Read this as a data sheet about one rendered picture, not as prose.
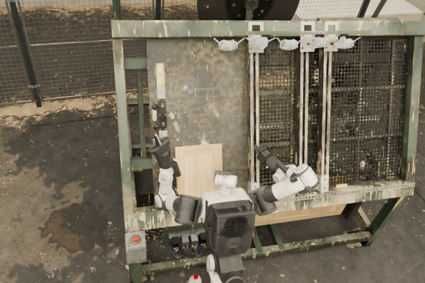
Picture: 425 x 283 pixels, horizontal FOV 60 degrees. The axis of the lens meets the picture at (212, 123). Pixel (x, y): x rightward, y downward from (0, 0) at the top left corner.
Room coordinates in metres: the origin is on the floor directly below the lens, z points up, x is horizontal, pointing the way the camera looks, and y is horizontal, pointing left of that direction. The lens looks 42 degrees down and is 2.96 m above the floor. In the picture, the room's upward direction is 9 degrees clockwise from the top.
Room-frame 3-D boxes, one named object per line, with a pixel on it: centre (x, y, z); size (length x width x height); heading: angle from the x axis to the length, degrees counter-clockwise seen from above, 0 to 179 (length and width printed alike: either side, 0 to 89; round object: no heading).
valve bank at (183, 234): (1.35, -0.05, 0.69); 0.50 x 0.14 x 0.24; 108
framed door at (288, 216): (1.95, -0.85, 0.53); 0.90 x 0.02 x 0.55; 108
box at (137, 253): (1.14, 0.35, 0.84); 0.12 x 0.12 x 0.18; 18
